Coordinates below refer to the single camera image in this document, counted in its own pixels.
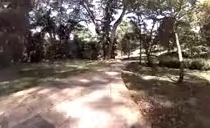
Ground pale smooth path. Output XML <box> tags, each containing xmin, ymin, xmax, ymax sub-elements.
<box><xmin>0</xmin><ymin>59</ymin><xmax>151</xmax><ymax>128</ymax></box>

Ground leaf-covered ground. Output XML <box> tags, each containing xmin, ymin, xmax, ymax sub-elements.
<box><xmin>121</xmin><ymin>58</ymin><xmax>210</xmax><ymax>128</ymax></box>

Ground wood of trees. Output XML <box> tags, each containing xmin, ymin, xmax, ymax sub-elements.
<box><xmin>0</xmin><ymin>0</ymin><xmax>210</xmax><ymax>68</ymax></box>

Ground shaded grass strip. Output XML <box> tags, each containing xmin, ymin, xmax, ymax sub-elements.
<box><xmin>0</xmin><ymin>59</ymin><xmax>104</xmax><ymax>98</ymax></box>

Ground tree with pale trunk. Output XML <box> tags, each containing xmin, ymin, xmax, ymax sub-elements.
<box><xmin>159</xmin><ymin>0</ymin><xmax>201</xmax><ymax>84</ymax></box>

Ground low green hedge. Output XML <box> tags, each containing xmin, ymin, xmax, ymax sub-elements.
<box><xmin>157</xmin><ymin>54</ymin><xmax>210</xmax><ymax>72</ymax></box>

